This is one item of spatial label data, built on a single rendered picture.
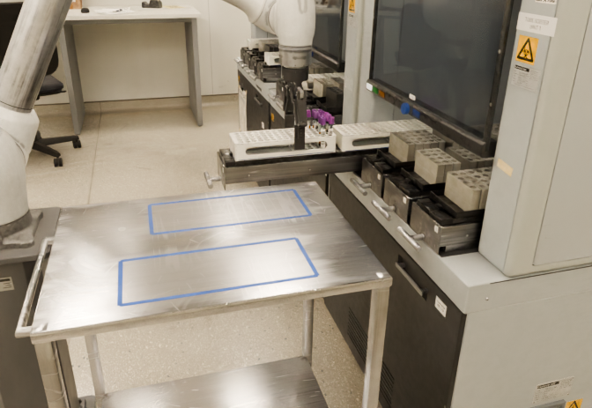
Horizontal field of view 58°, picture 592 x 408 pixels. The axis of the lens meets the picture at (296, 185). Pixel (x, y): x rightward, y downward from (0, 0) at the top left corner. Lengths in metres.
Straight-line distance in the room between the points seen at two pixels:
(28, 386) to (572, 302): 1.37
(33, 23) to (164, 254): 0.72
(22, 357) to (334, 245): 0.90
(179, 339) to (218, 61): 3.35
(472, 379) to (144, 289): 0.76
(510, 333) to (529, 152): 0.43
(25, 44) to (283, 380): 1.09
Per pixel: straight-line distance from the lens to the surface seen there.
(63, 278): 1.04
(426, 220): 1.26
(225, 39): 5.04
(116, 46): 4.98
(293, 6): 1.43
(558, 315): 1.37
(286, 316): 2.21
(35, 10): 1.50
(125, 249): 1.09
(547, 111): 1.07
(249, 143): 1.48
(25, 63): 1.52
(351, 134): 1.57
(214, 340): 2.12
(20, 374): 1.64
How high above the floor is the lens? 1.36
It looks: 24 degrees down
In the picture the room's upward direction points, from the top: 1 degrees clockwise
